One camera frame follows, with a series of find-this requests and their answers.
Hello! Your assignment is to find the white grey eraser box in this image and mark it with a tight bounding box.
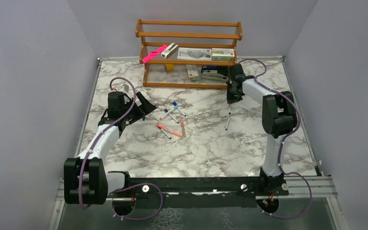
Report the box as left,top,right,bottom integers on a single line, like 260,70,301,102
161,43,179,59

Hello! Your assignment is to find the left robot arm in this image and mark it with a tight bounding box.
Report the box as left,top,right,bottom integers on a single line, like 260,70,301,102
64,92,156,208

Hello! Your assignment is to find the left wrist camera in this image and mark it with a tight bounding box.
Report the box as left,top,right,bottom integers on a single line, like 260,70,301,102
118,84,130,94

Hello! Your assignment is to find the green white staples box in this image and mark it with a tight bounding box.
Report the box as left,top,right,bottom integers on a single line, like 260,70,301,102
211,48,235,61

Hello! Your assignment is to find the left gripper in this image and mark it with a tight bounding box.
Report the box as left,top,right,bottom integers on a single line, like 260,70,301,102
122,92,156,124

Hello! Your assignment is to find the black cap marker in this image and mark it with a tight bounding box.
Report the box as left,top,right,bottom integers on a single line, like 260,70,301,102
164,109,180,124

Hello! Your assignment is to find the peach orange highlighter pen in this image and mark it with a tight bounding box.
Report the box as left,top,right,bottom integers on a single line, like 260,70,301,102
180,118,186,138

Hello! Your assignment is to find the blue grey stapler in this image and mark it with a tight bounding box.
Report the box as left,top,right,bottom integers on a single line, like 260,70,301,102
201,66,229,82

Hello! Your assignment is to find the white patterned flat packet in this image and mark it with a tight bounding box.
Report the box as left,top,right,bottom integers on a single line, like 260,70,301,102
177,47,212,61

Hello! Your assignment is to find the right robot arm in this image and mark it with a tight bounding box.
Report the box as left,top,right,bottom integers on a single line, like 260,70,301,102
227,64,299,195

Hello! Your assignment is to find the red cap marker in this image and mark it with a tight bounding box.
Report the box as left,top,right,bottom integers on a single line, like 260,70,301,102
159,127,172,139

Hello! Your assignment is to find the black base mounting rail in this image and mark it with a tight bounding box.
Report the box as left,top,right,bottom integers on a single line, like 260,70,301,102
96,176,289,208

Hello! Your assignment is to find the small white red box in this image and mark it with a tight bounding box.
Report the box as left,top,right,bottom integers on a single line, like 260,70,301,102
186,65,199,81

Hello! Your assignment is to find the blue cap marker pen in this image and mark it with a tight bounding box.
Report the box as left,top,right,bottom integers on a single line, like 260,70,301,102
225,115,231,130

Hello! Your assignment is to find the light blue cap marker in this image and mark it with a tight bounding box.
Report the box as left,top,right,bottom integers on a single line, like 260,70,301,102
159,107,176,120

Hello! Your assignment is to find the dark blue cap marker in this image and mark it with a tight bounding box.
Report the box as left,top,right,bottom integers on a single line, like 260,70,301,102
173,101,186,117

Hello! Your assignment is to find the yellow small object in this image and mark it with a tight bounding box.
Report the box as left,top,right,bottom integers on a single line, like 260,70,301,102
165,64,174,72

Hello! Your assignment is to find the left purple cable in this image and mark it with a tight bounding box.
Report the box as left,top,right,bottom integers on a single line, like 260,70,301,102
78,77,164,222

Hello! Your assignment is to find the wooden three-tier shelf rack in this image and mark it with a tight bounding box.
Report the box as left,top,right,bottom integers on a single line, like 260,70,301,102
135,19,243,88

